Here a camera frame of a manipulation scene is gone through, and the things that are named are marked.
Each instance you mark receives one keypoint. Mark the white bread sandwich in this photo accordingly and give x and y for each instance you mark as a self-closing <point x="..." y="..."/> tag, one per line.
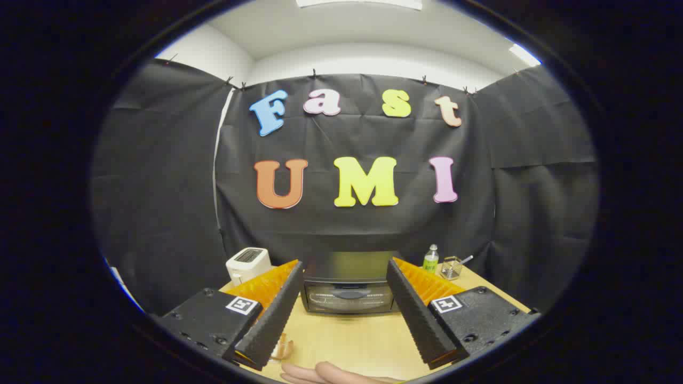
<point x="283" y="348"/>

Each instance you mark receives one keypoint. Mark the ceiling light panel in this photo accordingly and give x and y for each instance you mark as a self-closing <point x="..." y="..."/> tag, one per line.
<point x="524" y="54"/>
<point x="358" y="2"/>

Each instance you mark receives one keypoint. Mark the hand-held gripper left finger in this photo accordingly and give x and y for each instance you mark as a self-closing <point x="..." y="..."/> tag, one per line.
<point x="277" y="309"/>

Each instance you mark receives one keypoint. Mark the black toaster oven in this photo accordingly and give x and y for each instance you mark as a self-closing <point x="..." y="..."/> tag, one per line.
<point x="347" y="266"/>

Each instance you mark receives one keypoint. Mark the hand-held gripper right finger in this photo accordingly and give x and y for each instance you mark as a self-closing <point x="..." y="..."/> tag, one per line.
<point x="413" y="309"/>

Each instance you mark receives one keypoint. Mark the green label clear bottle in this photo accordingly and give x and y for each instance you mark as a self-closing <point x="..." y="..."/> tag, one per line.
<point x="430" y="261"/>

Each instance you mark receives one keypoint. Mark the white pop-up toaster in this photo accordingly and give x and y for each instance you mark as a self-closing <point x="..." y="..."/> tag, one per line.
<point x="245" y="264"/>

